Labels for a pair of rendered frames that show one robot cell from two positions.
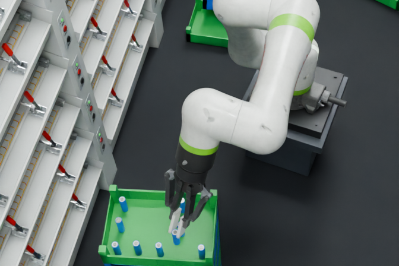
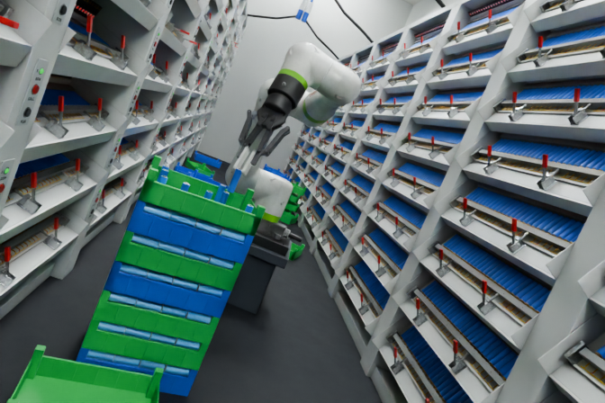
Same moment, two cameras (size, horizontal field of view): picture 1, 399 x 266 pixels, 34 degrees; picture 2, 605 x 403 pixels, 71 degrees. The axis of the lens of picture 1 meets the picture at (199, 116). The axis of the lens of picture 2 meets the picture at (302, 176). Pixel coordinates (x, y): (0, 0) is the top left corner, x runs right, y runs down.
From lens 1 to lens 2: 1.51 m
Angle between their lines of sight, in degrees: 55
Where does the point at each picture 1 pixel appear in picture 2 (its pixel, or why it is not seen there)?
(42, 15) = (157, 9)
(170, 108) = not seen: hidden behind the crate
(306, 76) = (282, 203)
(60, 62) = (138, 65)
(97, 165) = (77, 227)
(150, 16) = (131, 187)
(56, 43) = (148, 42)
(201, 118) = (311, 48)
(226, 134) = (326, 66)
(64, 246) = (24, 261)
